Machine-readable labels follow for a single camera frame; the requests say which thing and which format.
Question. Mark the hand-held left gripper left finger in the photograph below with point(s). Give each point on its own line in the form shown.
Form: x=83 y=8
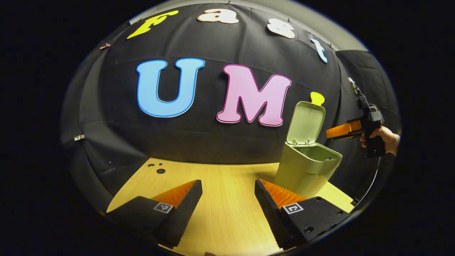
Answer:
x=185 y=213

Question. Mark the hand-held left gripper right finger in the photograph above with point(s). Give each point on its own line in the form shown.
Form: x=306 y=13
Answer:
x=270 y=217

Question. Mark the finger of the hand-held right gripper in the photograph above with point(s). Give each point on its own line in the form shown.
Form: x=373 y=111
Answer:
x=343 y=129

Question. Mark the green desktop garbage bin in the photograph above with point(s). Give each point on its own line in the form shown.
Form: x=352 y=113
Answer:
x=305 y=170

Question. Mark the wooden desktop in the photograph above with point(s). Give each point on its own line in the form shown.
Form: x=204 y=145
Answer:
x=227 y=195

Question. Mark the black backdrop cloth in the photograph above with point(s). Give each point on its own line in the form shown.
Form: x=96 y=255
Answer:
x=213 y=142

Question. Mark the white cloth clip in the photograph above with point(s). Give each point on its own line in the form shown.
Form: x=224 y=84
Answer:
x=79 y=137

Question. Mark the red cloth clip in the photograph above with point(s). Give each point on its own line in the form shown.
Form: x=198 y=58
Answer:
x=105 y=46

